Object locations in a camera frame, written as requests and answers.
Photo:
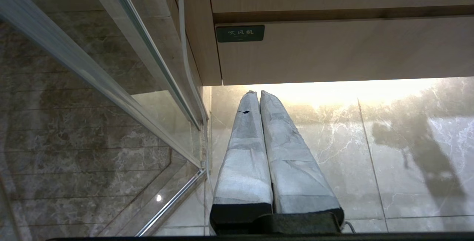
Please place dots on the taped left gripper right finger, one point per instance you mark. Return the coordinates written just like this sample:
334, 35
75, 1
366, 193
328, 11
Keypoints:
296, 174

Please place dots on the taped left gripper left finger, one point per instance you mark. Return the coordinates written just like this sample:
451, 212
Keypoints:
244, 174

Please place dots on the light wooden vanity drawer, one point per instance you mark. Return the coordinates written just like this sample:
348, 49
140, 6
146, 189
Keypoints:
351, 50

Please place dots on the green label sign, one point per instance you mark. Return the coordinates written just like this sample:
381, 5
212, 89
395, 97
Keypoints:
240, 33

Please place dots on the clear glass shower panel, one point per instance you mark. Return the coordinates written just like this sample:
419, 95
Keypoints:
74, 152

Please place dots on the aluminium glass door bar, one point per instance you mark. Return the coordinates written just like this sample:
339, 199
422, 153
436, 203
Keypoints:
74, 63

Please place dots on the chrome floor rail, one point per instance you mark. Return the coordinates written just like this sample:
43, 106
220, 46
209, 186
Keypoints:
172, 202

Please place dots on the aluminium shower track rail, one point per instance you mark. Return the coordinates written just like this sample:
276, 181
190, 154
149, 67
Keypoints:
155, 59

